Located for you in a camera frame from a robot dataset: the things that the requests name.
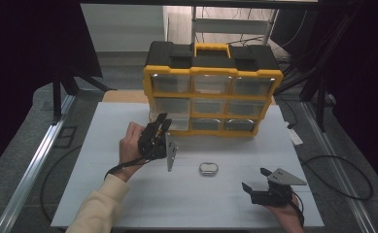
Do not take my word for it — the aluminium floor rail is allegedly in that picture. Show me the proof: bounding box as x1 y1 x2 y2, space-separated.
301 101 378 233
0 94 77 233

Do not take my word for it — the group of clear drawers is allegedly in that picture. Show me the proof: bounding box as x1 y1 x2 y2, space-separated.
151 73 275 133

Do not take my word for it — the black metal stand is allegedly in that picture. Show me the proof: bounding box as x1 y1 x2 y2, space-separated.
273 9 367 133

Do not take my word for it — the dark curtain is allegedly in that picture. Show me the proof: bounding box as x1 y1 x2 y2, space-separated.
0 0 104 180
317 0 378 189

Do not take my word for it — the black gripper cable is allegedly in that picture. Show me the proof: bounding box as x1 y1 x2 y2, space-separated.
290 190 306 228
104 156 147 181

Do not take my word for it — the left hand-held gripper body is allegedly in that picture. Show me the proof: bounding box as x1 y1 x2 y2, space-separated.
137 124 179 173

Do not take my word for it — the person's left hand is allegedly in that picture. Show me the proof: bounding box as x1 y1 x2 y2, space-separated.
110 120 146 183

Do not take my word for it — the black cable with white tag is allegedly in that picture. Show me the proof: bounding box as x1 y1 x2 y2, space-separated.
279 96 304 147

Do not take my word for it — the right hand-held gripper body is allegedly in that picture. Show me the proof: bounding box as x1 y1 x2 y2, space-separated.
250 167 308 208

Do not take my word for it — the person's right hand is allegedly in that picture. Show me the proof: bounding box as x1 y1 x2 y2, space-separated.
263 197 305 233

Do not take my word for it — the metal shelf rack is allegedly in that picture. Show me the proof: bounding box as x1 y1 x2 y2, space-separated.
190 6 280 47

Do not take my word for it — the clear plastic drawer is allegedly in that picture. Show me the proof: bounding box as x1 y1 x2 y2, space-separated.
149 111 190 132

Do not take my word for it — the wooden board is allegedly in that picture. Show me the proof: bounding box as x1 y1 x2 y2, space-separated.
102 89 151 105

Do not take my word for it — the black floor cable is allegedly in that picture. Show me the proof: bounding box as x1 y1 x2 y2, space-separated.
39 145 83 224
300 154 374 201

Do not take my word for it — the black tripod stand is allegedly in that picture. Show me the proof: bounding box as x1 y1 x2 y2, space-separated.
51 68 117 126

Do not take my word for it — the yellow black drawer organizer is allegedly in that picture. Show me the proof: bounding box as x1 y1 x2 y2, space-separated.
143 41 284 138

